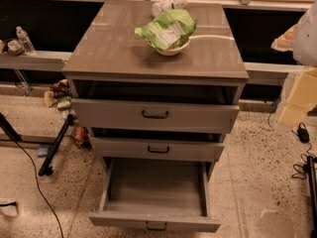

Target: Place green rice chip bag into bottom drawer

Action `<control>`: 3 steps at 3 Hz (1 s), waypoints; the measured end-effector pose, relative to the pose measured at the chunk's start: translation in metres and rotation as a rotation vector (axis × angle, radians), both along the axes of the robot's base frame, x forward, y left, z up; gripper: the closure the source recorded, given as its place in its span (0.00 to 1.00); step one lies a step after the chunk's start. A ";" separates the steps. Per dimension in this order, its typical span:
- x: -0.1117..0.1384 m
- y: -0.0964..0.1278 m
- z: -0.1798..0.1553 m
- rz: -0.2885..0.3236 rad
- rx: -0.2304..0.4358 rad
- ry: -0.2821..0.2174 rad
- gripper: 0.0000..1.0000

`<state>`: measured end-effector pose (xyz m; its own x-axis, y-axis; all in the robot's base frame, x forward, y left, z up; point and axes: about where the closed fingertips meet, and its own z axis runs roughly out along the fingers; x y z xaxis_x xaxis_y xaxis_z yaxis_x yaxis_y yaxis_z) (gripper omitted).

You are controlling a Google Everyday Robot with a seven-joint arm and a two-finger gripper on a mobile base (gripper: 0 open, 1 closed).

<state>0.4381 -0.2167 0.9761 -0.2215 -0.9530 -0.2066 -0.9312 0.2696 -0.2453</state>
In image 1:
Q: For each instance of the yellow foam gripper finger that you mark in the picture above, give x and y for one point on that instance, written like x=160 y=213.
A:
x=284 y=43
x=302 y=98

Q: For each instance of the green rice chip bag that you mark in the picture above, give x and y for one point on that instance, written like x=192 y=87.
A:
x=169 y=30

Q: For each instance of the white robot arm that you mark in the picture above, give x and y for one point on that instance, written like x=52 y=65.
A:
x=301 y=39

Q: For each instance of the grey drawer cabinet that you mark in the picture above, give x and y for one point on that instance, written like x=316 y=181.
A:
x=112 y=63

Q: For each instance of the bottom grey drawer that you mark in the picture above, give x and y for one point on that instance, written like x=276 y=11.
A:
x=157 y=195

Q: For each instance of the grey drawer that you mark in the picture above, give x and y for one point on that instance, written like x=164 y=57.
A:
x=154 y=116
x=157 y=195
x=157 y=149

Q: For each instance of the middle grey drawer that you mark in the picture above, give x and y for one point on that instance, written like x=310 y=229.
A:
x=157 y=149

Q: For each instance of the top grey drawer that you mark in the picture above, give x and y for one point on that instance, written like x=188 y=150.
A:
x=154 y=116

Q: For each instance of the black power adapter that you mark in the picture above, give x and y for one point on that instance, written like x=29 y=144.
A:
x=302 y=133

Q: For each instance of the black stand right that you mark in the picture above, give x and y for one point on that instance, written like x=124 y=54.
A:
x=313 y=192

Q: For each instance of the pile of snack bags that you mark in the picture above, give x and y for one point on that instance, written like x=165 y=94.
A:
x=59 y=96

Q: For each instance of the clear water bottle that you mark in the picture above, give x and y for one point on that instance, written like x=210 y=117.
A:
x=25 y=41

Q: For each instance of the blue sponge on floor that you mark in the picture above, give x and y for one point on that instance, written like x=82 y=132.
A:
x=43 y=150

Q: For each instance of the black tripod leg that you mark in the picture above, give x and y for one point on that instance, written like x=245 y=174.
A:
x=46 y=169

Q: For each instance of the brown basket with items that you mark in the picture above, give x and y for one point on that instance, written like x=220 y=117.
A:
x=10 y=47

